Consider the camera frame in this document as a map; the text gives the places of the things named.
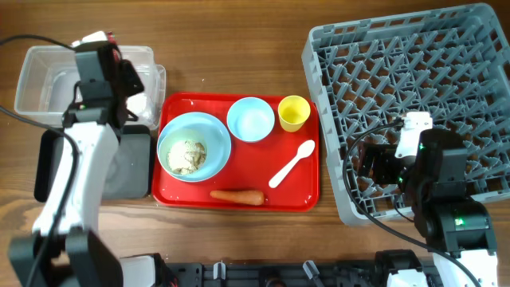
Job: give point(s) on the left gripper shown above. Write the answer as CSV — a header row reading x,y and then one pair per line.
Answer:
x,y
130,78

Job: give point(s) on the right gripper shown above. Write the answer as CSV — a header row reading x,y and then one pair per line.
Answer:
x,y
367,163

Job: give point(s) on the white tissue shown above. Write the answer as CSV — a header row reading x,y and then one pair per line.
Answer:
x,y
140,105

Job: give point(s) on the green bowl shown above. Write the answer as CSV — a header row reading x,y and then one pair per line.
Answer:
x,y
174,136

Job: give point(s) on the rice and food scraps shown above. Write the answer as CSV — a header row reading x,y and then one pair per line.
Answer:
x,y
186,157

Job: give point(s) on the yellow plastic cup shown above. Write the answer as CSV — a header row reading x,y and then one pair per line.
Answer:
x,y
293,111

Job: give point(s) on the light blue bowl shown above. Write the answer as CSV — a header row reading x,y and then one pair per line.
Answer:
x,y
250,119

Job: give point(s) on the red snack wrapper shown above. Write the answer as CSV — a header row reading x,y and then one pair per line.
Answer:
x,y
111,38

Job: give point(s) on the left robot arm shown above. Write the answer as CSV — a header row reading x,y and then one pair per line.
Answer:
x,y
64,249

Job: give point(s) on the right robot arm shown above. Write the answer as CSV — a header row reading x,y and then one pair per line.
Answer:
x,y
457,229

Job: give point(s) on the clear plastic waste bin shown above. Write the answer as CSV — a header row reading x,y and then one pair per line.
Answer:
x,y
45,85

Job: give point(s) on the black food waste tray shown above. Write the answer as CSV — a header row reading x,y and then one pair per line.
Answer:
x,y
129,175

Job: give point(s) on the grey dishwasher rack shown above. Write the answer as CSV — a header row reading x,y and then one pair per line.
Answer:
x,y
452,63

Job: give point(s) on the white plastic spoon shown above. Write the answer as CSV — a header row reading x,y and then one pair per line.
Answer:
x,y
303,151

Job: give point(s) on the red serving tray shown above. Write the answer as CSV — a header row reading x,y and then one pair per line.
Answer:
x,y
250,165

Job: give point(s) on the light blue plate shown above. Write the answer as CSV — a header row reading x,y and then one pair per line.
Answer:
x,y
216,136

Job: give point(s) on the orange carrot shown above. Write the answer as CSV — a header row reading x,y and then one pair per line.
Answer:
x,y
252,198

